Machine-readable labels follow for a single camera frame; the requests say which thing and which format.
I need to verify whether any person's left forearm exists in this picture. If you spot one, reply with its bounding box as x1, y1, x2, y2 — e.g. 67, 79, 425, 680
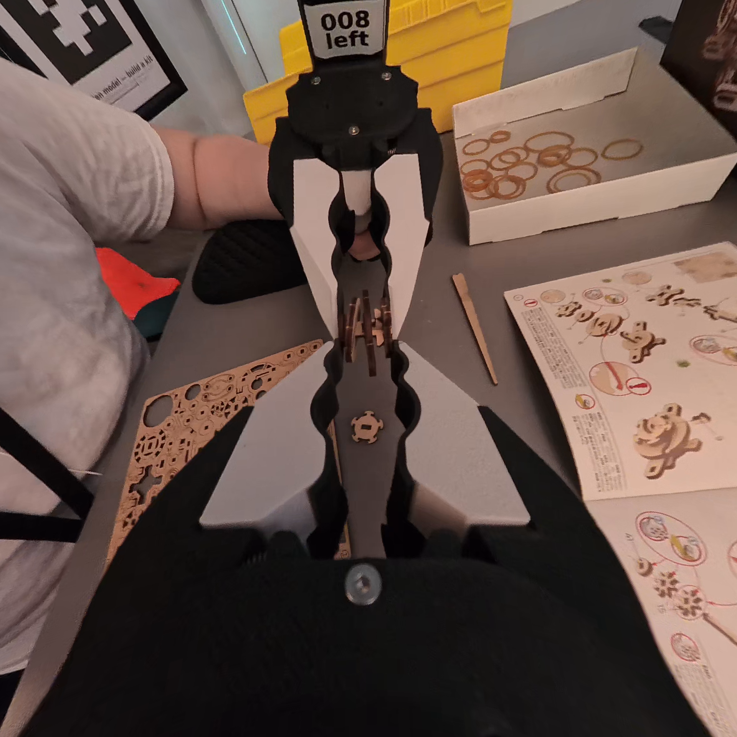
152, 124, 287, 232

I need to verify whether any laser-cut wooden parts sheet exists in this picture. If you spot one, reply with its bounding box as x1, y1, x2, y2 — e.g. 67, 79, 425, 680
109, 339, 353, 560

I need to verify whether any illustrated instruction booklet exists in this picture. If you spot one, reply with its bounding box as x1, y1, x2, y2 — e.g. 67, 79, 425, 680
502, 242, 737, 737

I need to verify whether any black strap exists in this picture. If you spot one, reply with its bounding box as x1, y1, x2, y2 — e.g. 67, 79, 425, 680
0, 408, 97, 543

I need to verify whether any orange cloth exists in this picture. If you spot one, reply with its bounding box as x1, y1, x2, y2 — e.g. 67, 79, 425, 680
94, 246, 182, 322

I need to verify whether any yellow plastic bin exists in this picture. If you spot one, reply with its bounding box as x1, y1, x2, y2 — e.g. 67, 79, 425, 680
242, 0, 513, 146

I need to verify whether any tapered wooden stick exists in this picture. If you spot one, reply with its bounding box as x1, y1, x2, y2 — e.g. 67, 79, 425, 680
451, 272, 499, 386

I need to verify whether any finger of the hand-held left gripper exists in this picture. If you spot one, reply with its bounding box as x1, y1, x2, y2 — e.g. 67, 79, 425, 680
292, 157, 353, 339
368, 152, 433, 340

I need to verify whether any pile of rubber bands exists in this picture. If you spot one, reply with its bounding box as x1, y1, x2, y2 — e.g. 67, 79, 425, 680
461, 129, 644, 201

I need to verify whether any dark model kit box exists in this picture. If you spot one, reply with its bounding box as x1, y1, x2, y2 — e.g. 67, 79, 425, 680
658, 0, 737, 140

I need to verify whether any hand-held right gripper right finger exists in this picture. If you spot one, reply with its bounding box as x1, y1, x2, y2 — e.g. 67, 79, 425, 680
383, 341, 530, 558

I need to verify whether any black quilted pad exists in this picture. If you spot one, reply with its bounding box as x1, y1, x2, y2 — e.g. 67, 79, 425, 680
191, 220, 309, 306

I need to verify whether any white cardboard box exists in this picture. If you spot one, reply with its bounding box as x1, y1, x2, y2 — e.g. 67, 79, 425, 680
451, 47, 737, 246

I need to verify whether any black framed marker sign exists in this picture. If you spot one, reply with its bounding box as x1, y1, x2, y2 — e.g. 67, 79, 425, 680
0, 0, 190, 123

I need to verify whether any wooden model assembly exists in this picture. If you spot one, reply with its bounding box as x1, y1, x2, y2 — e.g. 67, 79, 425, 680
343, 289, 399, 378

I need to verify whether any small wooden gear piece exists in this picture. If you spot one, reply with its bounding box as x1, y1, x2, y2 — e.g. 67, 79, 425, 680
349, 409, 386, 445

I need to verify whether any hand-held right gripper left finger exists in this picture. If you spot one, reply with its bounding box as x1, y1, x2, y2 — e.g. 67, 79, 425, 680
198, 340, 349, 558

